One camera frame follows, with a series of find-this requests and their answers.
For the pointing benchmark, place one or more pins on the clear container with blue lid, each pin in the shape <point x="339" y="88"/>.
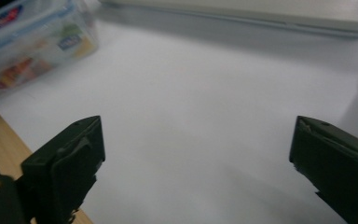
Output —
<point x="34" y="46"/>

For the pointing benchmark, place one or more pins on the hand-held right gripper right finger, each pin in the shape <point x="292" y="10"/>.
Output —
<point x="338" y="161"/>

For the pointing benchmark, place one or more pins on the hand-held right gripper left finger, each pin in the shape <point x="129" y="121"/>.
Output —
<point x="62" y="168"/>

